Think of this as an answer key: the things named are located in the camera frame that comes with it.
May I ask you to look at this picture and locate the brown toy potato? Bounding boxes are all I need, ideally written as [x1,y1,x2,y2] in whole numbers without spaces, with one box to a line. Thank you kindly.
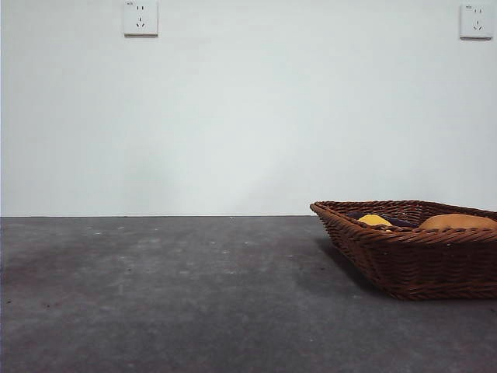
[418,213,497,231]

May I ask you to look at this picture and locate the white wall power socket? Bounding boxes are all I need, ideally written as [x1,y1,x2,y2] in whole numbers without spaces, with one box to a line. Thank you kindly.
[123,0,159,38]
[459,3,488,40]

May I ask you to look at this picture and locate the brown woven wicker basket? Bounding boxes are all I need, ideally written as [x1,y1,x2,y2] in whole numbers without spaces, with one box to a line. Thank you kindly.
[309,200,497,302]

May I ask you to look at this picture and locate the yellow toy corn cob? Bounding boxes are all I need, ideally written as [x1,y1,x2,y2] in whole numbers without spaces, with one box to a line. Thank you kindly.
[356,213,394,228]

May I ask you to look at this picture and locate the purple toy eggplant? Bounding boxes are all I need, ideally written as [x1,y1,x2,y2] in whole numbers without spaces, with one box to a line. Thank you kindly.
[345,211,420,228]

